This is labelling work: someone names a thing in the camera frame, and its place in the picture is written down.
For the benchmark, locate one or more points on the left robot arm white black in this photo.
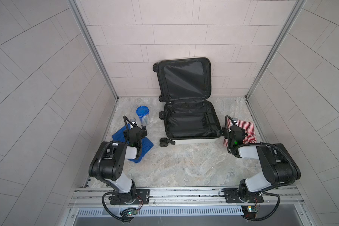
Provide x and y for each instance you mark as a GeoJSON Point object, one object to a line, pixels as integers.
{"type": "Point", "coordinates": [108, 163]}

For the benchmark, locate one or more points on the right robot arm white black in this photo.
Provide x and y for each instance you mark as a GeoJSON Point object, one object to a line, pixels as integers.
{"type": "Point", "coordinates": [277, 166]}

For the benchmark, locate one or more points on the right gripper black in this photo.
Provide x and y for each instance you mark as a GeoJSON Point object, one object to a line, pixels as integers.
{"type": "Point", "coordinates": [237, 133]}

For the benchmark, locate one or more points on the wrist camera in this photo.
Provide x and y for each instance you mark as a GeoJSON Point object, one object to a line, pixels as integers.
{"type": "Point", "coordinates": [234, 121]}
{"type": "Point", "coordinates": [133, 122]}

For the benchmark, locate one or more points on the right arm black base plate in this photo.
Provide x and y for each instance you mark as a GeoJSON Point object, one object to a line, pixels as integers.
{"type": "Point", "coordinates": [231, 195]}

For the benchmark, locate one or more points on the right aluminium corner profile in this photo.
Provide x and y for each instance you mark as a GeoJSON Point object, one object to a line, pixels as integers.
{"type": "Point", "coordinates": [294, 13]}

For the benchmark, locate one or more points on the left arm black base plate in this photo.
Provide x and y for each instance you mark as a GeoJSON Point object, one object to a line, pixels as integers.
{"type": "Point", "coordinates": [137, 196]}

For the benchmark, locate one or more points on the blue cloth garment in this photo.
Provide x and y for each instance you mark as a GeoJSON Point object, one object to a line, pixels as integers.
{"type": "Point", "coordinates": [122, 136]}

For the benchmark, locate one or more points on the red white striped garment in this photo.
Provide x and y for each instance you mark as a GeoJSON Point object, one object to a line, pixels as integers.
{"type": "Point", "coordinates": [249, 129]}

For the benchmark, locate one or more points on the left aluminium corner profile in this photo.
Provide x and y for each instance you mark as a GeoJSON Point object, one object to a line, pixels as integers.
{"type": "Point", "coordinates": [87, 37]}

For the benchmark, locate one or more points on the clear jar with blue lid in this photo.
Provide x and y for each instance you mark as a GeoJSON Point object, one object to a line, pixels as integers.
{"type": "Point", "coordinates": [143, 114]}

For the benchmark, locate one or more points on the open black and white suitcase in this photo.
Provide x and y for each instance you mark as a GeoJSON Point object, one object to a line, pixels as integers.
{"type": "Point", "coordinates": [188, 116]}

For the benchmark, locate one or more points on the left green circuit board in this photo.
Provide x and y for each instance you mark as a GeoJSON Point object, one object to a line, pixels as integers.
{"type": "Point", "coordinates": [129, 212]}

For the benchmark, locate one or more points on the aluminium mounting rail frame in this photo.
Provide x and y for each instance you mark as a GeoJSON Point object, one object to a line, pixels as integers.
{"type": "Point", "coordinates": [180, 202]}

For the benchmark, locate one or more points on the right green circuit board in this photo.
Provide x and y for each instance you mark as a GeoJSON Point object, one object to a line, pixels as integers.
{"type": "Point", "coordinates": [250, 212]}

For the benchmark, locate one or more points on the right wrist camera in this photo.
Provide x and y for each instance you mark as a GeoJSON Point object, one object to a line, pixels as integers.
{"type": "Point", "coordinates": [234, 121]}

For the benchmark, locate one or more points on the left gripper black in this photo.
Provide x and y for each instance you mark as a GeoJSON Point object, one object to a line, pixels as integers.
{"type": "Point", "coordinates": [135, 133]}

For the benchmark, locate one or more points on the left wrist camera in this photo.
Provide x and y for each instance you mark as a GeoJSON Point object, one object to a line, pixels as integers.
{"type": "Point", "coordinates": [133, 122]}

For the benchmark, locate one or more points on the green circuit board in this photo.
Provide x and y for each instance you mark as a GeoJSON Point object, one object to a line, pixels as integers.
{"type": "Point", "coordinates": [129, 212]}
{"type": "Point", "coordinates": [250, 212]}

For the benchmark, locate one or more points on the aluminium corner profile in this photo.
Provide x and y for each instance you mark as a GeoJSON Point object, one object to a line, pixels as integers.
{"type": "Point", "coordinates": [294, 13]}
{"type": "Point", "coordinates": [87, 37]}

